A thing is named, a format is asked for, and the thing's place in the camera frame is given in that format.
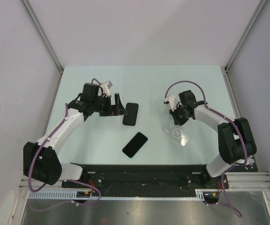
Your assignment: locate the clear phone case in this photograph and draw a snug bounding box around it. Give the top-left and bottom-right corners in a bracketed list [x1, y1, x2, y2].
[164, 121, 191, 147]

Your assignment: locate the black smartphone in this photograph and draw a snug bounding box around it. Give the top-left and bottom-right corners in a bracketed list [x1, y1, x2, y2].
[122, 132, 148, 158]

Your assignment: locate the white slotted cable duct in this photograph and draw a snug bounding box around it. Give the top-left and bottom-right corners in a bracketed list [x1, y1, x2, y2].
[28, 190, 219, 201]

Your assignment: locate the front aluminium frame rail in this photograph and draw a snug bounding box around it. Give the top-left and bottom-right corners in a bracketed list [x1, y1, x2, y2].
[19, 171, 270, 189]

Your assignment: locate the aluminium frame post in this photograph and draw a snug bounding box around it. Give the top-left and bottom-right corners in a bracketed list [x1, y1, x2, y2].
[224, 0, 270, 73]
[20, 0, 64, 75]

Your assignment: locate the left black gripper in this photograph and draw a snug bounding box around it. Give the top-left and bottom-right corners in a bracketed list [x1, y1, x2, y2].
[92, 93, 127, 117]

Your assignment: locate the right aluminium side rail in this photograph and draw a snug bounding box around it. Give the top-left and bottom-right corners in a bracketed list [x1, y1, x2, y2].
[223, 67, 255, 165]

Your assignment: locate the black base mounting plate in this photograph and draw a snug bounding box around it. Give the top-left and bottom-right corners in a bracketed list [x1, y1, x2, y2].
[32, 164, 258, 197]

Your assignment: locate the left aluminium frame post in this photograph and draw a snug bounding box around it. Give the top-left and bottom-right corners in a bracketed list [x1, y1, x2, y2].
[20, 0, 64, 75]

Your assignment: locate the right aluminium frame post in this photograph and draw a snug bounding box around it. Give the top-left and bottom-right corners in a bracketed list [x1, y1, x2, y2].
[224, 0, 270, 73]

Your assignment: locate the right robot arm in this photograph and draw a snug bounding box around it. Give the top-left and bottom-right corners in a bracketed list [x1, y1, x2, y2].
[164, 90, 257, 188]

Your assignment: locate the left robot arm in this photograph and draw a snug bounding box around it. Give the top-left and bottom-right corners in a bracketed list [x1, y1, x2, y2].
[23, 81, 127, 192]

